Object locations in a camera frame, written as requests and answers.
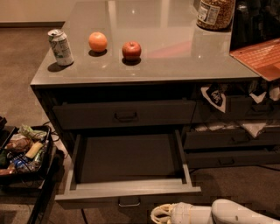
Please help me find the glass jar of nuts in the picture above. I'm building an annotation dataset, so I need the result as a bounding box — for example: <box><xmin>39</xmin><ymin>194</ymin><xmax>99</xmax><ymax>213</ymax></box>
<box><xmin>197</xmin><ymin>0</ymin><xmax>235</xmax><ymax>31</ymax></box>

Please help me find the white green soda can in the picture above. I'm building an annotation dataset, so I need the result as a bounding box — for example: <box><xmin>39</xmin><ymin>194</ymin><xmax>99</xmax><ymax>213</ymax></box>
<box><xmin>48</xmin><ymin>29</ymin><xmax>74</xmax><ymax>67</ymax></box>

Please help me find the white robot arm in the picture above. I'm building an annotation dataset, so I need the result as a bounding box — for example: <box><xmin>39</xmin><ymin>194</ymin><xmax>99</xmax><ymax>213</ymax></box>
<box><xmin>150</xmin><ymin>199</ymin><xmax>280</xmax><ymax>224</ymax></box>

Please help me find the grey drawer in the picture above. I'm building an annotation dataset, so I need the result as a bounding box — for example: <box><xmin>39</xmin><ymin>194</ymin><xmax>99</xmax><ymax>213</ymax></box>
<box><xmin>55</xmin><ymin>130</ymin><xmax>201</xmax><ymax>209</ymax></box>
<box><xmin>52</xmin><ymin>99</ymin><xmax>196</xmax><ymax>130</ymax></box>
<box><xmin>192</xmin><ymin>95</ymin><xmax>280</xmax><ymax>123</ymax></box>
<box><xmin>183</xmin><ymin>128</ymin><xmax>280</xmax><ymax>150</ymax></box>
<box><xmin>185</xmin><ymin>150</ymin><xmax>280</xmax><ymax>169</ymax></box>

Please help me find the white crumpled bag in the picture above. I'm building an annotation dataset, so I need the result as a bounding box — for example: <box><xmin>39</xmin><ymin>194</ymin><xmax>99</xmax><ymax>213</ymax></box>
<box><xmin>238</xmin><ymin>120</ymin><xmax>266</xmax><ymax>138</ymax></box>

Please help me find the black bin of snacks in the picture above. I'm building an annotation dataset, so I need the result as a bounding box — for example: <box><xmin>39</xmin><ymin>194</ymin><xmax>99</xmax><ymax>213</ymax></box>
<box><xmin>0</xmin><ymin>125</ymin><xmax>53</xmax><ymax>186</ymax></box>

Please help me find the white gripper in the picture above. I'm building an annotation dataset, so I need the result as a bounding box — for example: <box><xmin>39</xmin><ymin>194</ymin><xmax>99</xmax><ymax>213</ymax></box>
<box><xmin>150</xmin><ymin>202</ymin><xmax>193</xmax><ymax>224</ymax></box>

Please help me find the grey drawer cabinet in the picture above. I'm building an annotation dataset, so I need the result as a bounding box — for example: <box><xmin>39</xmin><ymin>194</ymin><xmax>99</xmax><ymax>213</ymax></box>
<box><xmin>31</xmin><ymin>0</ymin><xmax>279</xmax><ymax>203</ymax></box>

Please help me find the orange fruit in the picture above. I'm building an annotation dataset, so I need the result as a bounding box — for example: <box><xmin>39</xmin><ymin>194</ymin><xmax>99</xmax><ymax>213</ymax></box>
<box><xmin>88</xmin><ymin>32</ymin><xmax>108</xmax><ymax>53</ymax></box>

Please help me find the red apple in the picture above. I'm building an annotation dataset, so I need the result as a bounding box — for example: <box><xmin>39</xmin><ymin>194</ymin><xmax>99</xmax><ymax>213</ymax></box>
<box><xmin>122</xmin><ymin>41</ymin><xmax>142</xmax><ymax>61</ymax></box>

